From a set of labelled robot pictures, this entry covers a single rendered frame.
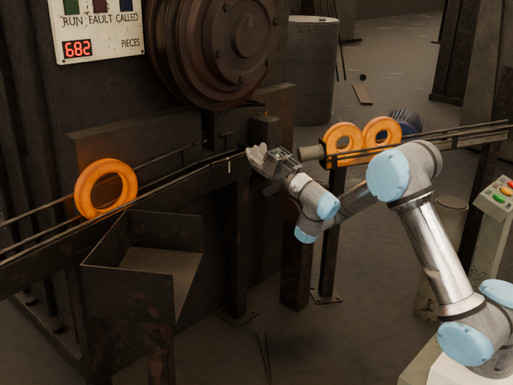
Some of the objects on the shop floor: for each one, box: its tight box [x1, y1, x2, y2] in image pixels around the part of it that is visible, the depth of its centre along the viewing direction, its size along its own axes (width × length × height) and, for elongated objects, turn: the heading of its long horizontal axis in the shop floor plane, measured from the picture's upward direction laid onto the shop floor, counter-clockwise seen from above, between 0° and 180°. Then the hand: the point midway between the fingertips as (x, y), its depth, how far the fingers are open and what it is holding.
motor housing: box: [279, 180, 331, 312], centre depth 197 cm, size 13×22×54 cm, turn 134°
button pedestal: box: [469, 175, 513, 293], centre depth 183 cm, size 16×24×62 cm, turn 134°
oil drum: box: [286, 15, 340, 126], centre depth 438 cm, size 59×59×89 cm
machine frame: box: [0, 0, 296, 379], centre depth 183 cm, size 73×108×176 cm
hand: (249, 152), depth 157 cm, fingers closed
